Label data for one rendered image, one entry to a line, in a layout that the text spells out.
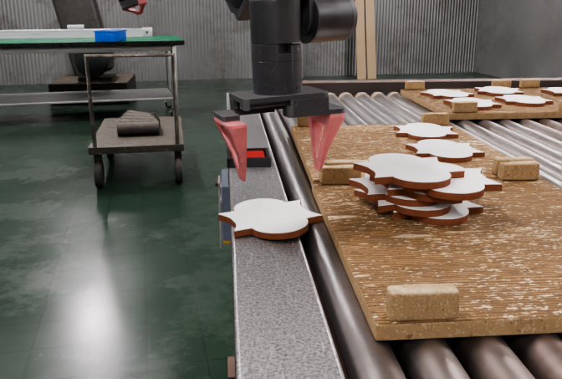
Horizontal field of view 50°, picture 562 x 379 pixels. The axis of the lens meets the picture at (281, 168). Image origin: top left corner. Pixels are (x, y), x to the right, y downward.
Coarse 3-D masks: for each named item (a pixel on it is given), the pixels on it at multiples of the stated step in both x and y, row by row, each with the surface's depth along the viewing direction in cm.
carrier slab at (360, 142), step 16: (304, 128) 127; (352, 128) 127; (368, 128) 127; (384, 128) 127; (304, 144) 113; (336, 144) 113; (352, 144) 113; (368, 144) 113; (384, 144) 113; (400, 144) 113; (480, 144) 113; (304, 160) 102; (368, 160) 102; (480, 160) 102; (496, 176) 93
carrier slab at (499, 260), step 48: (336, 192) 85; (528, 192) 85; (336, 240) 69; (384, 240) 68; (432, 240) 68; (480, 240) 68; (528, 240) 68; (384, 288) 57; (480, 288) 57; (528, 288) 57; (384, 336) 51; (432, 336) 51
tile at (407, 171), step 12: (372, 156) 81; (384, 156) 81; (396, 156) 81; (408, 156) 81; (360, 168) 77; (372, 168) 75; (384, 168) 75; (396, 168) 75; (408, 168) 75; (420, 168) 75; (432, 168) 75; (444, 168) 75; (456, 168) 75; (384, 180) 72; (396, 180) 72; (408, 180) 70; (420, 180) 70; (432, 180) 70; (444, 180) 71
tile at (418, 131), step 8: (400, 128) 123; (408, 128) 123; (416, 128) 123; (424, 128) 123; (432, 128) 123; (440, 128) 123; (448, 128) 123; (400, 136) 119; (408, 136) 118; (416, 136) 116; (424, 136) 115; (432, 136) 115; (440, 136) 116; (448, 136) 118; (456, 136) 118
